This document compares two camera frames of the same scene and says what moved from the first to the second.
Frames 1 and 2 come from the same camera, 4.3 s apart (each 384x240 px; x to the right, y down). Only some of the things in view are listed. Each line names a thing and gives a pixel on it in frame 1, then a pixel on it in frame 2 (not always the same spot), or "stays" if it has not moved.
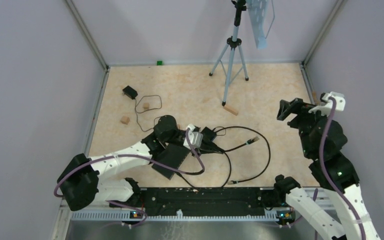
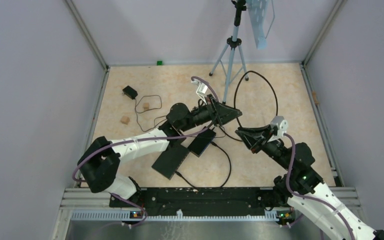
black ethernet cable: [232, 183] → [234, 101]
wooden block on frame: [317, 102] stays
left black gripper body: [175, 140] → [205, 114]
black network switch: [172, 155] stays
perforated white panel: [257, 9] stays
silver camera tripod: [233, 43] stays
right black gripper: [295, 106] → [253, 137]
